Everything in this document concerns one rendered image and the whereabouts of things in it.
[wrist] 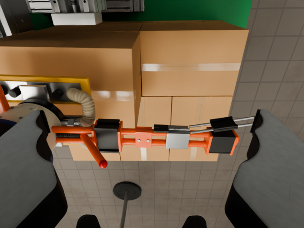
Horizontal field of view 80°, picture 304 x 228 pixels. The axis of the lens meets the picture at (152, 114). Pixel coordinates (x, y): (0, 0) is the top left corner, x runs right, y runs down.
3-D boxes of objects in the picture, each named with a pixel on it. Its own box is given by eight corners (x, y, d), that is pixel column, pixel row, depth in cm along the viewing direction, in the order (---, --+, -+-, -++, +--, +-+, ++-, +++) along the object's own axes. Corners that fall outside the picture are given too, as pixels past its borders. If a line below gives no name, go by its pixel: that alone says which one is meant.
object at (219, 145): (202, 144, 62) (206, 154, 58) (206, 126, 58) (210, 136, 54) (226, 144, 62) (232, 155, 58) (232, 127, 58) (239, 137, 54)
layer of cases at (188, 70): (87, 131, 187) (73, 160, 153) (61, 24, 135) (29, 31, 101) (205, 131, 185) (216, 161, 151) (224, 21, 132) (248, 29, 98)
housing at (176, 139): (164, 140, 62) (165, 149, 58) (166, 123, 58) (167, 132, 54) (185, 140, 62) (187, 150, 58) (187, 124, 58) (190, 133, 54)
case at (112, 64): (51, 96, 122) (10, 132, 88) (30, 30, 101) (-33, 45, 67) (141, 97, 121) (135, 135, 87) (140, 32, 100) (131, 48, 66)
